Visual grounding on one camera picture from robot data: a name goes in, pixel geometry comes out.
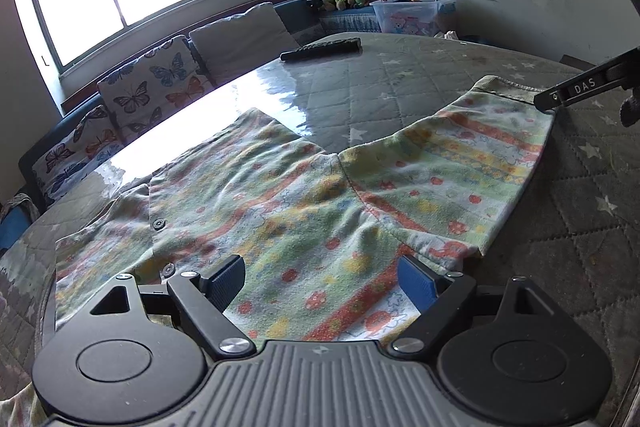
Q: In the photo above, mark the grey quilted star table cover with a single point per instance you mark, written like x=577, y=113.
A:
x=425, y=67

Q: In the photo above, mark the butterfly print cushion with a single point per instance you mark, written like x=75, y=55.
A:
x=75, y=152
x=150, y=82

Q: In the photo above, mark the person's right hand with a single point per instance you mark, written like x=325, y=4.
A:
x=631, y=107

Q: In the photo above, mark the plain grey cushion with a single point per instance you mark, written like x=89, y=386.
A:
x=240, y=42

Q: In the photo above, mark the pastel patterned shirt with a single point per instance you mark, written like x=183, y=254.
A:
x=300, y=207

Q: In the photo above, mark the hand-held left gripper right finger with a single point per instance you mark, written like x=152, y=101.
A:
x=415, y=279

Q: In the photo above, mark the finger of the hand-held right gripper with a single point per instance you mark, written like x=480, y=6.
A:
x=582, y=87

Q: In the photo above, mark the black remote control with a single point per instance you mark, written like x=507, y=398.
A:
x=320, y=49

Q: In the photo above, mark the blue sofa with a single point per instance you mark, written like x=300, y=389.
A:
x=300, y=14

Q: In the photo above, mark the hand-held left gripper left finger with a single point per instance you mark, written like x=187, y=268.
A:
x=227, y=277

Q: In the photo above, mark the clear plastic storage box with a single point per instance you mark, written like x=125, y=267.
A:
x=415, y=19

